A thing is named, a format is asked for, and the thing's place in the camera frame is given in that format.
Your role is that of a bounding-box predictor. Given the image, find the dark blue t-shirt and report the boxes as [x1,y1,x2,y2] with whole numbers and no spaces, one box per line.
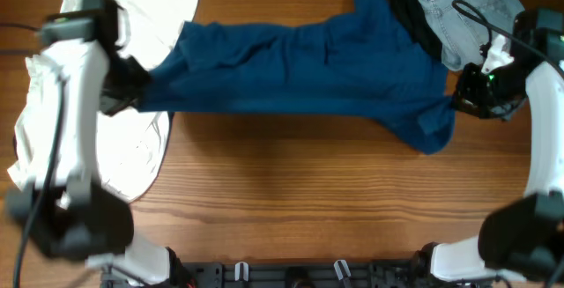
[137,0,455,154]

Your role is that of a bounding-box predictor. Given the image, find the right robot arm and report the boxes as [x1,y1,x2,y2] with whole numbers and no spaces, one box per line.
[412,0,563,287]

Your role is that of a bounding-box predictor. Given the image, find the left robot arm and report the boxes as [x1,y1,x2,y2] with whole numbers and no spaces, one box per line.
[5,0,178,287]

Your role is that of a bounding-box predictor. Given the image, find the white t-shirt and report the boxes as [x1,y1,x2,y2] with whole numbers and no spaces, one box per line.
[7,0,199,203]

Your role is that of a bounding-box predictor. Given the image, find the light blue denim jeans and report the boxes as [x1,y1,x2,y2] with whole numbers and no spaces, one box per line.
[418,0,524,71]

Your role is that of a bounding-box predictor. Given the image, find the black folded garment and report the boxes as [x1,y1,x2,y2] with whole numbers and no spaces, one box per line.
[389,0,442,61]

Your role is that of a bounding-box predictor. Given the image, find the left black camera cable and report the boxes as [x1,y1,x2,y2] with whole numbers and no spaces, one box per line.
[0,22,67,288]

